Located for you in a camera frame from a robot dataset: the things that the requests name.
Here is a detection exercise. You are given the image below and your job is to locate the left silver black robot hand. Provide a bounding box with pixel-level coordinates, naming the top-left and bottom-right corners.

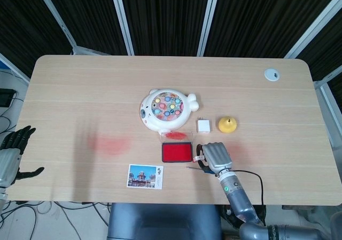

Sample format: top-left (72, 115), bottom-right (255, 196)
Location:
top-left (0, 126), bottom-right (45, 189)

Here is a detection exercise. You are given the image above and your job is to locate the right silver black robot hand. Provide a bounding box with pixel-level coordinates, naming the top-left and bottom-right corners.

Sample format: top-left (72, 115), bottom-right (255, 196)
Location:
top-left (196, 142), bottom-right (232, 175)

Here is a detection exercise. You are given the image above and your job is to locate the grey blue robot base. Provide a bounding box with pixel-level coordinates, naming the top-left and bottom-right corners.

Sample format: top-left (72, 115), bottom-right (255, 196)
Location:
top-left (107, 203), bottom-right (222, 240)

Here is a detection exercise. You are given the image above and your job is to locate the yellow pear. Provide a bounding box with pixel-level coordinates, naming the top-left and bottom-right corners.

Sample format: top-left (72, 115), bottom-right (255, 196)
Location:
top-left (218, 116), bottom-right (238, 134)

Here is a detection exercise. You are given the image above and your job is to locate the white USB charger block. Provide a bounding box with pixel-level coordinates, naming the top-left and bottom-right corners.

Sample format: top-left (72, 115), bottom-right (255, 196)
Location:
top-left (197, 117), bottom-right (212, 134)

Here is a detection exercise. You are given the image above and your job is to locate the red ink pad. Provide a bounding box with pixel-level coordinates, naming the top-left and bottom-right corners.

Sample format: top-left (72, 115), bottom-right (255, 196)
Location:
top-left (161, 131), bottom-right (194, 163)

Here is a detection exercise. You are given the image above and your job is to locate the black box device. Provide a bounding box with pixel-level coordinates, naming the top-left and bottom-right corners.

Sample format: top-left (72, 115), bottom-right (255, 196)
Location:
top-left (0, 89), bottom-right (17, 107)

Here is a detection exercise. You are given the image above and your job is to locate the palace photo postcard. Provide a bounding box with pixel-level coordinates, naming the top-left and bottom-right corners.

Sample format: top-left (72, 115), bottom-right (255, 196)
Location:
top-left (126, 164), bottom-right (164, 190)

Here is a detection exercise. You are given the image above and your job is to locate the white whale fishing game toy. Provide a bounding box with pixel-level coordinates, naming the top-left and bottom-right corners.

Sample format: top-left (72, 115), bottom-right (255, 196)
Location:
top-left (139, 88), bottom-right (200, 133)

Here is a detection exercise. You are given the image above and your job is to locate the blue handled screwdriver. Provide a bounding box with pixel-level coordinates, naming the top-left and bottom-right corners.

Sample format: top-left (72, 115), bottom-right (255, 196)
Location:
top-left (186, 166), bottom-right (216, 175)

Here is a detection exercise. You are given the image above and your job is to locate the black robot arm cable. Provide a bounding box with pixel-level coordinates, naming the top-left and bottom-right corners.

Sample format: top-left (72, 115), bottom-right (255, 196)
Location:
top-left (231, 169), bottom-right (267, 206)

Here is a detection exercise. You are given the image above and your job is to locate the black floor cable bundle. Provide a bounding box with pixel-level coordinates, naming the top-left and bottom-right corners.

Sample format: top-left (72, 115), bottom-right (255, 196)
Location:
top-left (0, 200), bottom-right (110, 240)

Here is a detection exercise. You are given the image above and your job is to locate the white blue partition frame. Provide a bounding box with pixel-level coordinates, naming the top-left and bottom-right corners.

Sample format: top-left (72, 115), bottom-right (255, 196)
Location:
top-left (0, 53), bottom-right (30, 83)

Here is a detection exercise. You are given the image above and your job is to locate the white table cable grommet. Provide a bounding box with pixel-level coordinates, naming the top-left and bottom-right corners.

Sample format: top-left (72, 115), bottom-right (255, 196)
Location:
top-left (264, 68), bottom-right (281, 82)

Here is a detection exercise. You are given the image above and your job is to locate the white partition frame post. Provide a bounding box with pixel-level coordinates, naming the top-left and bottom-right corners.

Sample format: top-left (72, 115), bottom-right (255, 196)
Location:
top-left (197, 0), bottom-right (223, 56)
top-left (33, 0), bottom-right (78, 55)
top-left (283, 0), bottom-right (342, 59)
top-left (108, 0), bottom-right (135, 56)

